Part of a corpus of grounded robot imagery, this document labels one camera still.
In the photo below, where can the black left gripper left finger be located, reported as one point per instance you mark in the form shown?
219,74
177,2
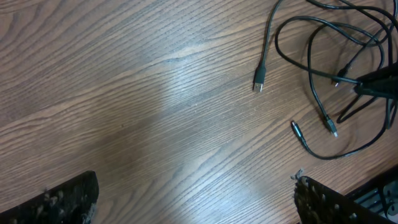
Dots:
73,201

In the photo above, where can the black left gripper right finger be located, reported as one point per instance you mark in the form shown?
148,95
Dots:
317,203

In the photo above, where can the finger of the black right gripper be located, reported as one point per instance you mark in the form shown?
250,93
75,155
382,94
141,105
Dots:
380,83

